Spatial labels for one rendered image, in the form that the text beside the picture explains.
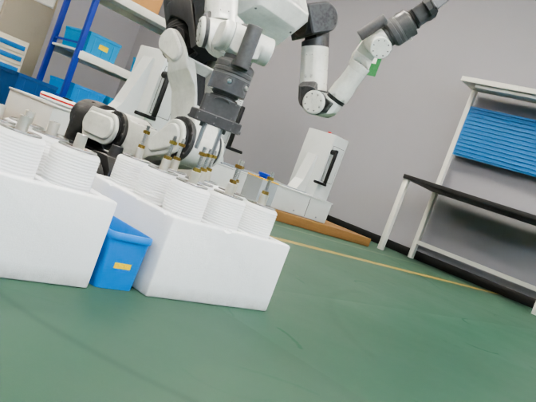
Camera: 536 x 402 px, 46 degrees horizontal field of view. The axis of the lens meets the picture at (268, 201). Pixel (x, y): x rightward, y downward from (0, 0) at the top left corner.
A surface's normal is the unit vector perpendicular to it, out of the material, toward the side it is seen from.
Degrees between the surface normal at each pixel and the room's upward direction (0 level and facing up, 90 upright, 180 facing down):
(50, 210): 90
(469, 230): 90
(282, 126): 90
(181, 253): 90
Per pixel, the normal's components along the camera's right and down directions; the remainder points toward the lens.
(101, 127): -0.63, -0.20
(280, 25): 0.13, 0.91
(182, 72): -0.61, 0.23
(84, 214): 0.68, 0.29
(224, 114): 0.07, 0.07
